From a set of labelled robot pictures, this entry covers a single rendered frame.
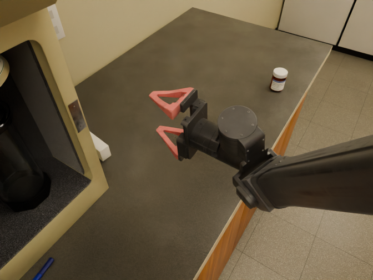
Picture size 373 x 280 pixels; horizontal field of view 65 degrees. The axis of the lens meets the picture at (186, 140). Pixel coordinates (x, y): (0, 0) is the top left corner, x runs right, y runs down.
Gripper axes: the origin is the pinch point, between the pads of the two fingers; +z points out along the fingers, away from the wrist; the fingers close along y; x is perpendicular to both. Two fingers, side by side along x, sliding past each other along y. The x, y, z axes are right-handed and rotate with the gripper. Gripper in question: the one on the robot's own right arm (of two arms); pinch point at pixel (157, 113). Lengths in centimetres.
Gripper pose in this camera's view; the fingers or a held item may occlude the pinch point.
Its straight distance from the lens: 57.6
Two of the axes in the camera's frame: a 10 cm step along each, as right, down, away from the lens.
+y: -0.5, -6.2, -7.9
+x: -5.5, 6.7, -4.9
